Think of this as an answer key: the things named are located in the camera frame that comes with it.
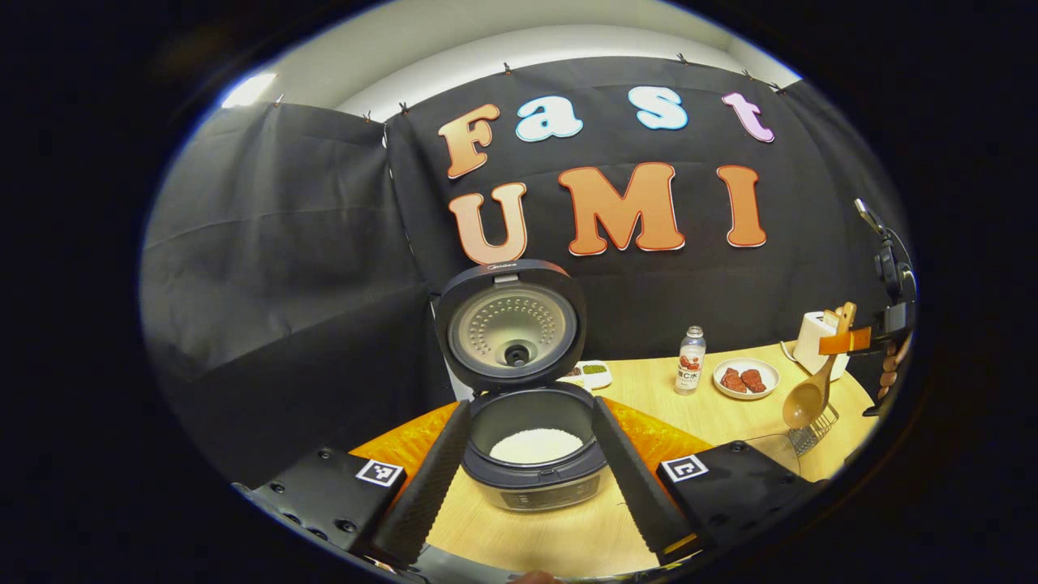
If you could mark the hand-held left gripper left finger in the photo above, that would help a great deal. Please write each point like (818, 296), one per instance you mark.
(422, 495)

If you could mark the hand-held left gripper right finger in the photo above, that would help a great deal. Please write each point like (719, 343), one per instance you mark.
(641, 495)

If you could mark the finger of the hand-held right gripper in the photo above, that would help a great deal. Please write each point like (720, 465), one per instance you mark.
(851, 340)

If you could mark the wooden spoon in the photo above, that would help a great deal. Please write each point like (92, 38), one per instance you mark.
(803, 403)

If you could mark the black and silver rice cooker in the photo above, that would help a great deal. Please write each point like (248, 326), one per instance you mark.
(535, 491)

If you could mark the white rice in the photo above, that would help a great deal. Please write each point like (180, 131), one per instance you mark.
(535, 446)

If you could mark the toast bread slice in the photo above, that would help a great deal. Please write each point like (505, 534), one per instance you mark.
(829, 319)

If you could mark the white toaster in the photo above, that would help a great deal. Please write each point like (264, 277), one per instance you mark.
(809, 345)

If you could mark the red meat piece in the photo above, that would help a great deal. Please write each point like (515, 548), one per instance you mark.
(754, 380)
(733, 380)

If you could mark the white oval plate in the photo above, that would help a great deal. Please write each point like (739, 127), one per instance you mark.
(746, 363)

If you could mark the white divided bean dish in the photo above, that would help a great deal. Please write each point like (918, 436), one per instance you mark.
(590, 373)

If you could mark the clear drink bottle red label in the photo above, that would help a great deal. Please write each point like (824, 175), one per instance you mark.
(690, 363)

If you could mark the ceiling light panel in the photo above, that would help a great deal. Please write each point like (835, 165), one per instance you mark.
(247, 89)

